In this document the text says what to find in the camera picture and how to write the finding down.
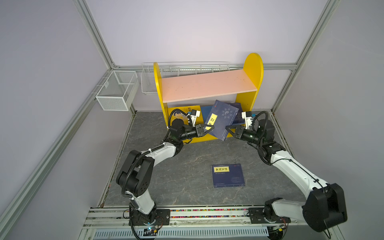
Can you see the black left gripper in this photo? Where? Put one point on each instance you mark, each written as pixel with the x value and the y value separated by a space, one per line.
pixel 199 131

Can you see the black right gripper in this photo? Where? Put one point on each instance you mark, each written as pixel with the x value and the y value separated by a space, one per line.
pixel 239 133

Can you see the navy book bottom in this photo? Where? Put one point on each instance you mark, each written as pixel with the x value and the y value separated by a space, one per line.
pixel 221 115

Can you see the navy book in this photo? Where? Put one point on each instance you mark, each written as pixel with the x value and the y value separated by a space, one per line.
pixel 238 119
pixel 227 175
pixel 221 115

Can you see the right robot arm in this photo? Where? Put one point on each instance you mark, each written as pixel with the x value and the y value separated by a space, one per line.
pixel 325 205

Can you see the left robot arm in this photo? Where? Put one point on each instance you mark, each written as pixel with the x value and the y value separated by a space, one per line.
pixel 135 175

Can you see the yellow wooden bookshelf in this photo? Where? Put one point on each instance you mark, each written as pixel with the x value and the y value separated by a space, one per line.
pixel 245 83

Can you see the white mesh basket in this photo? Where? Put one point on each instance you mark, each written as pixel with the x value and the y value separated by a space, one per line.
pixel 118 91

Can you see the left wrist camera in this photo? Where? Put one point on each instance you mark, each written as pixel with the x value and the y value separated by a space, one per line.
pixel 194 114

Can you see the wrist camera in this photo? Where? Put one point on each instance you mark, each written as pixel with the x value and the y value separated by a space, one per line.
pixel 248 118
pixel 194 114

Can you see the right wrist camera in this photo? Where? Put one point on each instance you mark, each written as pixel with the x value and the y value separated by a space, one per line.
pixel 248 118

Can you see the white wire rack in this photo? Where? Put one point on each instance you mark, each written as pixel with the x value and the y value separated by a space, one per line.
pixel 177 69

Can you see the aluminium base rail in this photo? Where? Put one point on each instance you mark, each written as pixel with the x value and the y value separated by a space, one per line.
pixel 196 223

